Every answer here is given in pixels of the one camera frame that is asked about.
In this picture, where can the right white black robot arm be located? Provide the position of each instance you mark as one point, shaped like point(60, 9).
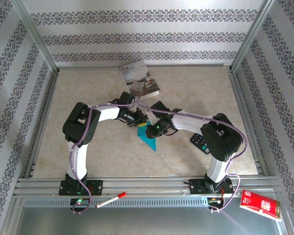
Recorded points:
point(223, 142)

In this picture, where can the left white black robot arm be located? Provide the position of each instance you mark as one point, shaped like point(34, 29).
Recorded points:
point(109, 114)

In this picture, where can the grey sheet metal tray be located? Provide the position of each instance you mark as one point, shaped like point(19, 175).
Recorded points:
point(147, 222)

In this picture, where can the paperback book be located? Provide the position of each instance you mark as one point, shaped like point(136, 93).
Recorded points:
point(139, 80)

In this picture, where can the black calculator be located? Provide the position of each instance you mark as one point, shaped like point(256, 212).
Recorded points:
point(198, 142)

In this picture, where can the white marker with red cap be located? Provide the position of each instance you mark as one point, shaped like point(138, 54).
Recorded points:
point(110, 200)

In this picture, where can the small LED circuit board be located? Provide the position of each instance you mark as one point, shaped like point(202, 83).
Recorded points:
point(79, 202)

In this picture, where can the red paper packet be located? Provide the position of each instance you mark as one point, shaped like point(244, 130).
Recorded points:
point(259, 204)

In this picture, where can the wide aluminium base rail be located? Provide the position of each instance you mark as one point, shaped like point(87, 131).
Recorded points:
point(147, 187)

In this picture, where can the thin aluminium rail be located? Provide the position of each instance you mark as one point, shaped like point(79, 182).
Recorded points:
point(186, 66)

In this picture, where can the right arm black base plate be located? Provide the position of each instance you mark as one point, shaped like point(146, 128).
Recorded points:
point(197, 187)

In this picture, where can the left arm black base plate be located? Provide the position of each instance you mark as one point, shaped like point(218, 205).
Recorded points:
point(95, 187)

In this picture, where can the aluminium side rail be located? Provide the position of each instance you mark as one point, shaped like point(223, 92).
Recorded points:
point(247, 122)
point(42, 122)

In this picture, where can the aluminium frame post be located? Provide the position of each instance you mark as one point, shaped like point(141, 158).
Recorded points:
point(34, 31)
point(252, 31)

